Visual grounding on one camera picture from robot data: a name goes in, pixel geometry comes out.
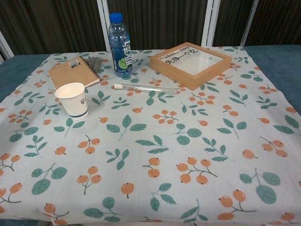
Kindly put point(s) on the wooden picture frame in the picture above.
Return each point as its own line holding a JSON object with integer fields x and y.
{"x": 188, "y": 70}

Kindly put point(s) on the brown spiral notebook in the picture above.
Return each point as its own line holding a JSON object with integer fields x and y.
{"x": 73, "y": 73}

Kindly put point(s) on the white partition frame post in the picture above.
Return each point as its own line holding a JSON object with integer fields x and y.
{"x": 5, "y": 44}
{"x": 104, "y": 23}
{"x": 210, "y": 23}
{"x": 248, "y": 23}

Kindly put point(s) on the teal table cover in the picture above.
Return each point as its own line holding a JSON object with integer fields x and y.
{"x": 270, "y": 61}

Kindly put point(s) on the blue water bottle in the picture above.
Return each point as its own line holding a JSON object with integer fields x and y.
{"x": 120, "y": 47}

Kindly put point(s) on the grey stone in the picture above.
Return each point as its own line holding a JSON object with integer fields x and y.
{"x": 95, "y": 63}

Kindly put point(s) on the floral leaf print tablecloth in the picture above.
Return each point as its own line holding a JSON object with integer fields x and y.
{"x": 141, "y": 131}

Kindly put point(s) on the white paper cup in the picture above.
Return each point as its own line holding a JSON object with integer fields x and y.
{"x": 75, "y": 103}

